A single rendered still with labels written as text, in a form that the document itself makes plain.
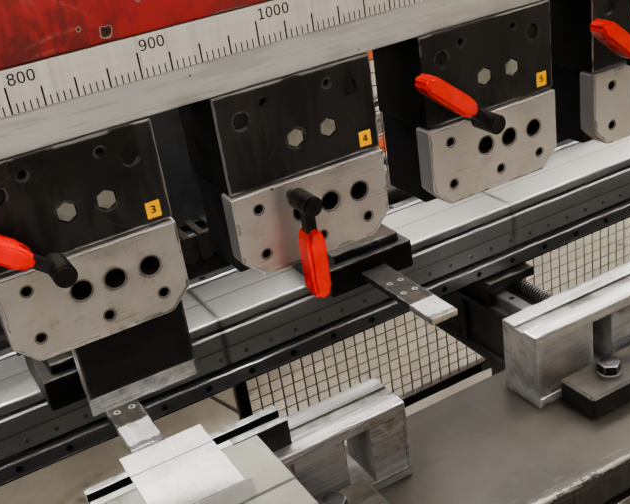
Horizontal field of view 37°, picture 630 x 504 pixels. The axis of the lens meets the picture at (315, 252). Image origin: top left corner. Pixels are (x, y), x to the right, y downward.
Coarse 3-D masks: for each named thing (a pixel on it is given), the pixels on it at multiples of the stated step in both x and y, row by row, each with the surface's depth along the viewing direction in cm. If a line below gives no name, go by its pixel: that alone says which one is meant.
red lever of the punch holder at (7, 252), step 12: (0, 240) 67; (12, 240) 68; (0, 252) 67; (12, 252) 67; (24, 252) 68; (0, 264) 68; (12, 264) 68; (24, 264) 68; (36, 264) 69; (48, 264) 70; (60, 264) 70; (60, 276) 69; (72, 276) 70
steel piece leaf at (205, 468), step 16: (208, 448) 91; (160, 464) 89; (176, 464) 89; (192, 464) 89; (208, 464) 88; (224, 464) 88; (144, 480) 88; (160, 480) 87; (176, 480) 87; (192, 480) 87; (208, 480) 86; (224, 480) 86; (240, 480) 86; (144, 496) 86; (160, 496) 85; (176, 496) 85; (192, 496) 85; (208, 496) 81; (224, 496) 82; (240, 496) 83
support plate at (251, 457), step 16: (240, 448) 90; (256, 448) 90; (240, 464) 88; (256, 464) 88; (272, 464) 87; (256, 480) 86; (272, 480) 85; (128, 496) 86; (272, 496) 84; (288, 496) 83; (304, 496) 83
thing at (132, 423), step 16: (32, 368) 107; (48, 368) 103; (64, 368) 103; (48, 384) 102; (64, 384) 102; (80, 384) 103; (48, 400) 102; (64, 400) 103; (112, 416) 97; (128, 416) 97; (144, 416) 96; (128, 432) 94; (144, 432) 94; (160, 432) 94; (128, 448) 92
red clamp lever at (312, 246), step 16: (288, 192) 81; (304, 192) 79; (304, 208) 78; (320, 208) 78; (304, 224) 80; (304, 240) 80; (320, 240) 80; (304, 256) 81; (320, 256) 81; (304, 272) 82; (320, 272) 81; (320, 288) 82
